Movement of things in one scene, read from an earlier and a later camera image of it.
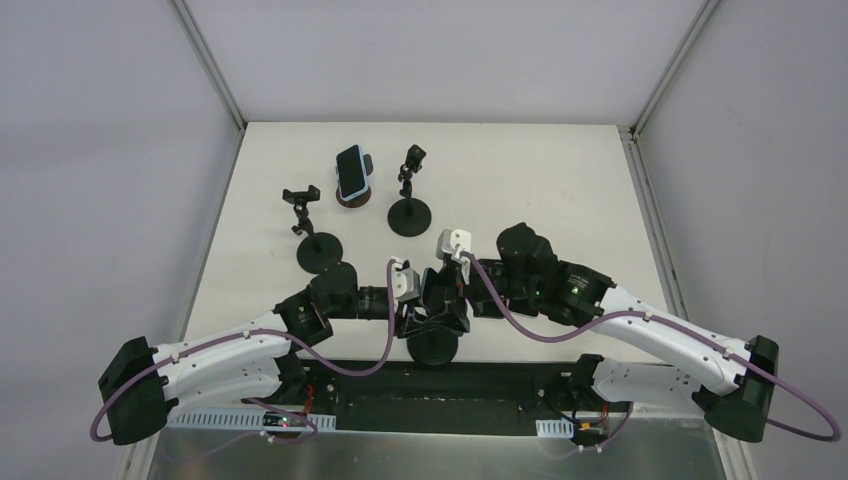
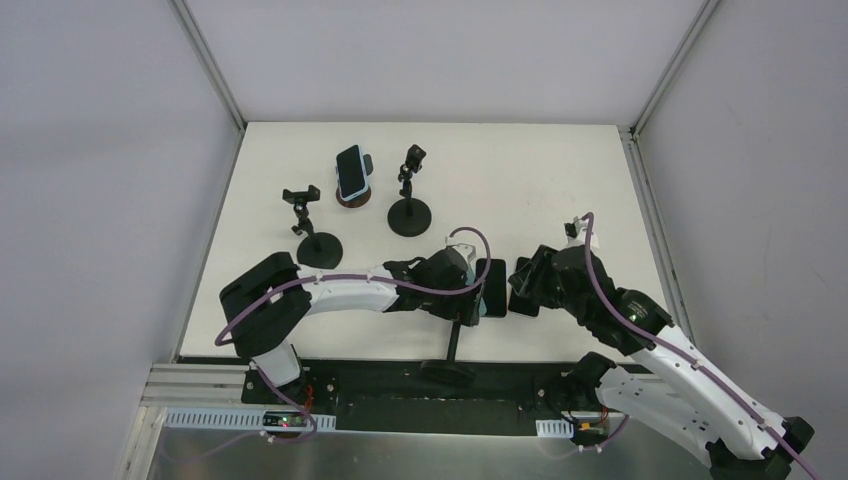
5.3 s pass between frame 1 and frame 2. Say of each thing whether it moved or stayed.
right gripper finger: moved
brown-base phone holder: stayed
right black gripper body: moved
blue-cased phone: stayed
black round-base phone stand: stayed
